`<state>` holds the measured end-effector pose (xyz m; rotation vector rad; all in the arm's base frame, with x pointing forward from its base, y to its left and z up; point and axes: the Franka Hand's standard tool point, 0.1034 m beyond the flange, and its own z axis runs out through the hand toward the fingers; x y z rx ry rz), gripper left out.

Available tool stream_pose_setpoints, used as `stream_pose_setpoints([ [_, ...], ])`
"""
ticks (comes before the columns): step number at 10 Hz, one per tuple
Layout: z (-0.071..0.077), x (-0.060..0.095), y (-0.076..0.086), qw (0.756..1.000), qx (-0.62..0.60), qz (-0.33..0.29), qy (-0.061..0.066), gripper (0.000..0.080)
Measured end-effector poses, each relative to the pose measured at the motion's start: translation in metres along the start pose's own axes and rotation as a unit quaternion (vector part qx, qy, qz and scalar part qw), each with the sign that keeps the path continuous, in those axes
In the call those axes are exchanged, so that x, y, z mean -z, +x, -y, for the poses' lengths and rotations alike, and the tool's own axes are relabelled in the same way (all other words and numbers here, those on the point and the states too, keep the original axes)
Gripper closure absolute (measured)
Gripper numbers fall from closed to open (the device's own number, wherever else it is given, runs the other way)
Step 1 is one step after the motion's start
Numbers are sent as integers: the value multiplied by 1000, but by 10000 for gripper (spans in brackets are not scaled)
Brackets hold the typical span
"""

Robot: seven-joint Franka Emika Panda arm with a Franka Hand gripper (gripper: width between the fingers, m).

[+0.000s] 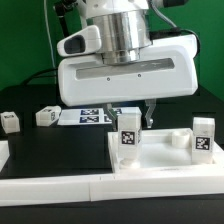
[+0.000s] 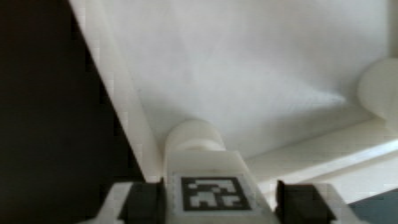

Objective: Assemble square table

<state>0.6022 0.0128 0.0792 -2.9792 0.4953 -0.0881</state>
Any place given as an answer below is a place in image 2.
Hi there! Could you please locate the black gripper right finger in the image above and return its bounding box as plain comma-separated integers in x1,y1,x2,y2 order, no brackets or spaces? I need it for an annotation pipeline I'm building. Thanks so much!
271,179,362,224

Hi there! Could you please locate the white U-shaped obstacle fence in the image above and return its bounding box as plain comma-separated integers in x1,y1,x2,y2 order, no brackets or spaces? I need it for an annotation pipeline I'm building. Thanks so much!
250,139,398,204

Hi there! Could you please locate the white table leg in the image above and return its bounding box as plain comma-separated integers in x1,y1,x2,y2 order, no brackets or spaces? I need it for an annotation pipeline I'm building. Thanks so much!
163,120,279,224

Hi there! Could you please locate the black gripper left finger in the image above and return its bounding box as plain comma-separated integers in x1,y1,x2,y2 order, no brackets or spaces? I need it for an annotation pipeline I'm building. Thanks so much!
76,181,165,224

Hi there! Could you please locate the white square tabletop tray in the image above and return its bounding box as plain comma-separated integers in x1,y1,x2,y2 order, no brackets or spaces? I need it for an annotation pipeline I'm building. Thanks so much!
67,0,398,182

